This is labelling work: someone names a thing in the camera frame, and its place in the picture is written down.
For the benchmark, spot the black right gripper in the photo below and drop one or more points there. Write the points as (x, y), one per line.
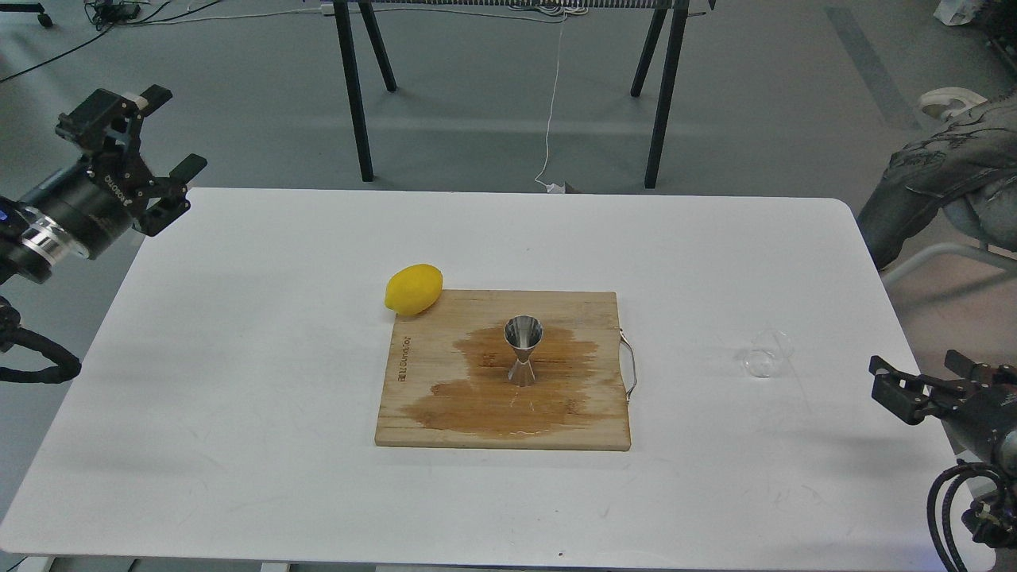
(985, 424)

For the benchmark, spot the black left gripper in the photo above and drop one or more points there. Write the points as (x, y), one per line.
(80, 209)

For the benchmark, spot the small clear glass cup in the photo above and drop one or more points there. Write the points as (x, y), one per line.
(767, 353)

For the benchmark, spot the steel double jigger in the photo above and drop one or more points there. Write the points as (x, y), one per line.
(523, 333)

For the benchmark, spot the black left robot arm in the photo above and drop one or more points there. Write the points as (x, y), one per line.
(16, 259)

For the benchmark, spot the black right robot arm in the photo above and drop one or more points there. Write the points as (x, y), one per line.
(990, 519)

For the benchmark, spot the yellow lemon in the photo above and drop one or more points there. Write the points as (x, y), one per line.
(413, 289)

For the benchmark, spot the wooden cutting board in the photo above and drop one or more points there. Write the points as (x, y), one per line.
(447, 383)

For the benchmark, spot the black-legged background table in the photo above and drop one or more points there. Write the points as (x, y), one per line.
(506, 51)

